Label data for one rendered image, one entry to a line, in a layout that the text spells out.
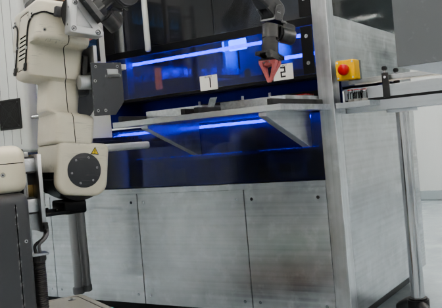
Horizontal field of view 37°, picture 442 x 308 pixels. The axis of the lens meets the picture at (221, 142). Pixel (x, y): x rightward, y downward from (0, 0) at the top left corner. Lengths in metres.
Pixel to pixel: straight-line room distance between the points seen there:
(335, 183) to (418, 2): 1.71
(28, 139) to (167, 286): 0.88
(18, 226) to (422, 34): 1.27
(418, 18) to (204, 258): 2.11
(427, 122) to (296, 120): 4.79
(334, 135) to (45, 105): 1.04
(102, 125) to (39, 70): 0.91
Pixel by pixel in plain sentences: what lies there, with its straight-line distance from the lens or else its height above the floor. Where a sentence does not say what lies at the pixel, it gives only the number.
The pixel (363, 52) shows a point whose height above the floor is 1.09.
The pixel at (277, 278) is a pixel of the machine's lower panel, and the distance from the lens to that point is 2.62.
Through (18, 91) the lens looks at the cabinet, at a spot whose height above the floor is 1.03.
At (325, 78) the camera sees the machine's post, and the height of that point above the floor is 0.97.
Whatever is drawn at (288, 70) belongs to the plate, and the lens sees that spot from 2.52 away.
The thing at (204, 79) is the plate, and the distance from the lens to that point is 2.71.
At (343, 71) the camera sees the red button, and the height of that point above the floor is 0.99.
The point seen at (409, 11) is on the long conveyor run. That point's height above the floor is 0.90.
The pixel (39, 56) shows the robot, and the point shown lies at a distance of 2.04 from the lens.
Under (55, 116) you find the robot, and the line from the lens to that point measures 2.02.
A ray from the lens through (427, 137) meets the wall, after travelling 7.09.
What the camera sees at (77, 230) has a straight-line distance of 2.91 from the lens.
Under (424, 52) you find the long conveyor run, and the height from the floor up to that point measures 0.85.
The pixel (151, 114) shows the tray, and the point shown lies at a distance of 2.54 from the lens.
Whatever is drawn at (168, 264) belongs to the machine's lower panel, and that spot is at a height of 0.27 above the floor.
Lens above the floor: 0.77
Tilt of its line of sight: level
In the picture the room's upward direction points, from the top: 5 degrees counter-clockwise
